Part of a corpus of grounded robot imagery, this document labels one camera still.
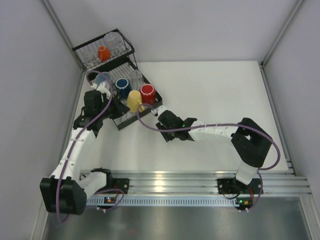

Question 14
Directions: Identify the black wire dish rack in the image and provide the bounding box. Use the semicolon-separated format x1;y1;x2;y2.
72;29;149;133

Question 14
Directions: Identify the blue ceramic jug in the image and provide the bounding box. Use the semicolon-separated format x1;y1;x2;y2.
94;72;112;90

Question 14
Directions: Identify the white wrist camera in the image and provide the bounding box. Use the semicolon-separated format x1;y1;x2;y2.
151;105;168;117
90;81;111;99

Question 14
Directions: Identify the clear glass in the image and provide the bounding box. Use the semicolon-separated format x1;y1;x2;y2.
130;69;144;91
83;50;96;68
104;31;122;52

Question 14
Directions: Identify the red mug black handle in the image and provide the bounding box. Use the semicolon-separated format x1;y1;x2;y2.
139;83;156;105

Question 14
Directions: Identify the slotted cable duct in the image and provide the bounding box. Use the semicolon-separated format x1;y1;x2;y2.
84;197;241;207

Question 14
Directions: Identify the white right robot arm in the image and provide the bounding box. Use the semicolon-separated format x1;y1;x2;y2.
155;109;273;197

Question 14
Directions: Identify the dark blue mug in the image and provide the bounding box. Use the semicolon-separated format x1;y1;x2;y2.
115;78;132;99

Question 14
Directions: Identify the aluminium mounting rail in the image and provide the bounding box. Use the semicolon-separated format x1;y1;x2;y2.
112;170;312;197

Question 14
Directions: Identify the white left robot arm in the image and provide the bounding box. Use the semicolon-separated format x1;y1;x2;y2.
39;90;129;215

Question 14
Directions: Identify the yellow mug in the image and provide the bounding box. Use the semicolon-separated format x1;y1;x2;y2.
127;90;145;113

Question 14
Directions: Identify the orange small cup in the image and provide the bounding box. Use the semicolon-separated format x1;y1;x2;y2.
97;45;111;63

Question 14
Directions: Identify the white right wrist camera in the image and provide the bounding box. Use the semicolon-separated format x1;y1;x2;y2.
151;105;168;117

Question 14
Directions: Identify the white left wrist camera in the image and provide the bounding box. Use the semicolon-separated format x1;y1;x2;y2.
90;81;111;99

